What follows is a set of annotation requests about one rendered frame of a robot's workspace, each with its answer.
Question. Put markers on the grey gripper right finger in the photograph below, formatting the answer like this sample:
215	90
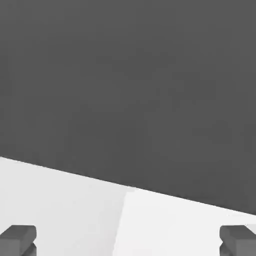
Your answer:
238	241

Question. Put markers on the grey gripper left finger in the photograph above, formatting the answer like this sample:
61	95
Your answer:
17	240

